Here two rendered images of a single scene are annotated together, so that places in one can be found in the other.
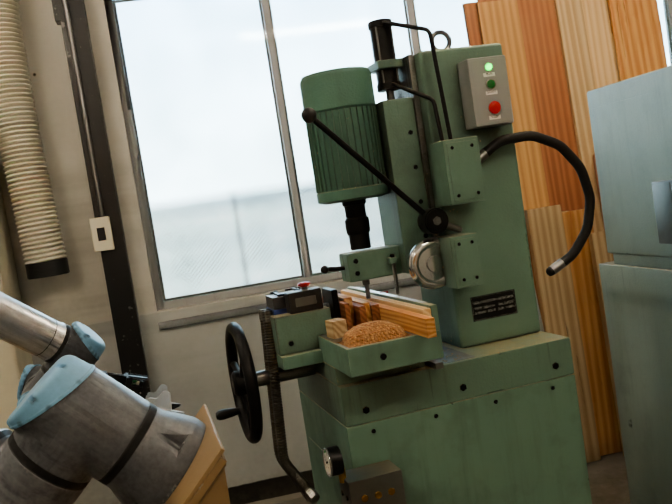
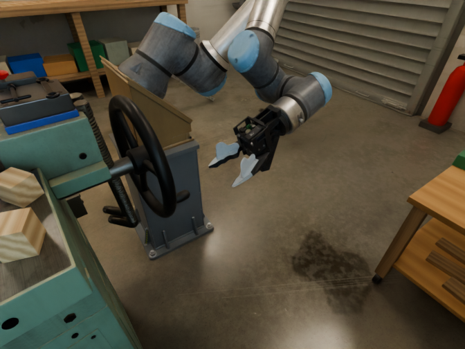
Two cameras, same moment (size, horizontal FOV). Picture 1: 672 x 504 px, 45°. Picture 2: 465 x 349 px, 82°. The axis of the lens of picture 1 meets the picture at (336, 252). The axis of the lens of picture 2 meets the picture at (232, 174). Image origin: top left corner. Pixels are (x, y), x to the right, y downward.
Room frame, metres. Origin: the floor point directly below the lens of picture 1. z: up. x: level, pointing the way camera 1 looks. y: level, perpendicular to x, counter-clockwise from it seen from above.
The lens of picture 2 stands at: (2.42, 0.27, 1.16)
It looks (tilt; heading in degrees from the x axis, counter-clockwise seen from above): 39 degrees down; 157
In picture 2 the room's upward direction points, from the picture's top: straight up
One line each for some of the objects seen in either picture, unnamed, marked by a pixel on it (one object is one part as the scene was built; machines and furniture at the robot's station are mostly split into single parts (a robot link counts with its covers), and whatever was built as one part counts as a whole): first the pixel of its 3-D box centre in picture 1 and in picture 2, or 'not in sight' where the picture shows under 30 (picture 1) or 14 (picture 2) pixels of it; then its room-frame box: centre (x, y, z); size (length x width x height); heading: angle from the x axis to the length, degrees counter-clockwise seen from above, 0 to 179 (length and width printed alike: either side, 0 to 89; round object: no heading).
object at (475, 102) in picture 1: (485, 92); not in sight; (1.93, -0.41, 1.40); 0.10 x 0.06 x 0.16; 106
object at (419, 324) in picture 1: (377, 312); not in sight; (1.93, -0.08, 0.92); 0.67 x 0.02 x 0.04; 16
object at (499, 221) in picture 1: (462, 197); not in sight; (2.06, -0.34, 1.16); 0.22 x 0.22 x 0.72; 16
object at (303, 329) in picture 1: (298, 328); (46, 136); (1.91, 0.12, 0.92); 0.15 x 0.13 x 0.09; 16
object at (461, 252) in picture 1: (459, 260); not in sight; (1.88, -0.28, 1.02); 0.09 x 0.07 x 0.12; 16
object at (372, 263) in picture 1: (371, 266); not in sight; (1.98, -0.08, 1.03); 0.14 x 0.07 x 0.09; 106
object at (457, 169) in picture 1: (457, 171); not in sight; (1.89, -0.31, 1.23); 0.09 x 0.08 x 0.15; 106
